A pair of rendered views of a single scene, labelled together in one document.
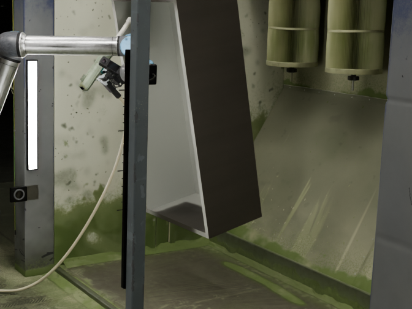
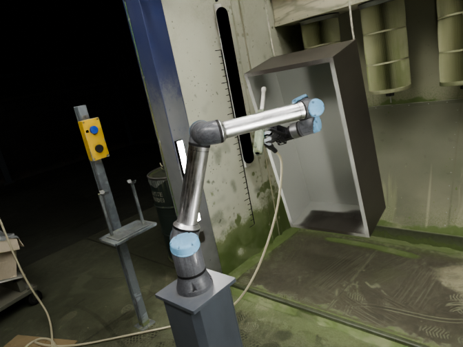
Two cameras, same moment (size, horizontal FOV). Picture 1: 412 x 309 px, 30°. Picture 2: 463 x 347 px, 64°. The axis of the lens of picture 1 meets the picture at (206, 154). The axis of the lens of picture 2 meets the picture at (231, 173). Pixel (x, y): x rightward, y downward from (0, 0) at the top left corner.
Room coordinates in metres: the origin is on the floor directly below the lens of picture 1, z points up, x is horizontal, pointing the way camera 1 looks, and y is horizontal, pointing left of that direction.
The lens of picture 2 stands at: (1.71, 1.17, 1.65)
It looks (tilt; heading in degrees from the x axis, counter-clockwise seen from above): 15 degrees down; 349
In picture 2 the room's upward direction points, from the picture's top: 11 degrees counter-clockwise
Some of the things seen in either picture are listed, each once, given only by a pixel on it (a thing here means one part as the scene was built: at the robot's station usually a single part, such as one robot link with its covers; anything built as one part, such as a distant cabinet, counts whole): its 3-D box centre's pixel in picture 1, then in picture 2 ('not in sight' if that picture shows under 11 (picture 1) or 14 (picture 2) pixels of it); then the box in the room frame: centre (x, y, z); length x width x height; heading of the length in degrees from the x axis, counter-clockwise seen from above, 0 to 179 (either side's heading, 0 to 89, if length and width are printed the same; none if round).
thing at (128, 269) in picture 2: not in sight; (114, 224); (4.24, 1.56, 0.82); 0.06 x 0.06 x 1.64; 34
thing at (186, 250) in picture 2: not in sight; (187, 253); (3.46, 1.14, 0.83); 0.17 x 0.15 x 0.18; 179
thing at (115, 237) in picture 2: not in sight; (122, 208); (4.11, 1.46, 0.95); 0.26 x 0.15 x 0.32; 124
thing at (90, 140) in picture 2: not in sight; (94, 139); (4.19, 1.52, 1.42); 0.12 x 0.06 x 0.26; 124
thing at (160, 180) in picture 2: not in sight; (186, 210); (5.23, 1.02, 0.44); 0.59 x 0.58 x 0.89; 15
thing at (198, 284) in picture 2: not in sight; (193, 277); (3.45, 1.14, 0.69); 0.19 x 0.19 x 0.10
